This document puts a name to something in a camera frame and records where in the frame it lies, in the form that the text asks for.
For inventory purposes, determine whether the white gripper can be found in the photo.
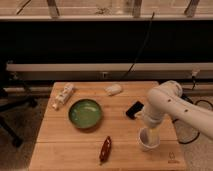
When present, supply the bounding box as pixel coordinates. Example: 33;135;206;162
142;113;164;142

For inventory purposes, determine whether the white ceramic cup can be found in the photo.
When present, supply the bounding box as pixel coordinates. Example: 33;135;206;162
138;127;160;151

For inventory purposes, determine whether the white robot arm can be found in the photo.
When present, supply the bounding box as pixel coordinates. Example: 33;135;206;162
142;80;213;140

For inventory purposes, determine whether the green ceramic bowl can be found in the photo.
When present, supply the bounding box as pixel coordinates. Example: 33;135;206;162
68;99;102;129

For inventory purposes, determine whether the black rectangular phone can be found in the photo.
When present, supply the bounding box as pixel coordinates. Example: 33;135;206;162
126;101;143;119

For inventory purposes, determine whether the white oval soap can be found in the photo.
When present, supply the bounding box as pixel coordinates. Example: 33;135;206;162
105;84;122;96

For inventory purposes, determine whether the white tube bottle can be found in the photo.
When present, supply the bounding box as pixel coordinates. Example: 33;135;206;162
52;83;74;110

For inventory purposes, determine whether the white baseboard heater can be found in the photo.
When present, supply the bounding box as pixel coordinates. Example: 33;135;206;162
6;63;213;80

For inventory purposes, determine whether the black office chair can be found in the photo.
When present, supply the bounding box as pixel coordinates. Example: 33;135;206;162
0;61;38;148

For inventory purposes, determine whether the black cable on floor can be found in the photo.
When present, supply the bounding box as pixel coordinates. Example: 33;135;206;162
172;75;213;145

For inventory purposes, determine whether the black hanging cable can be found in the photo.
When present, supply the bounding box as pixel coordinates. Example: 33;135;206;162
120;11;156;81

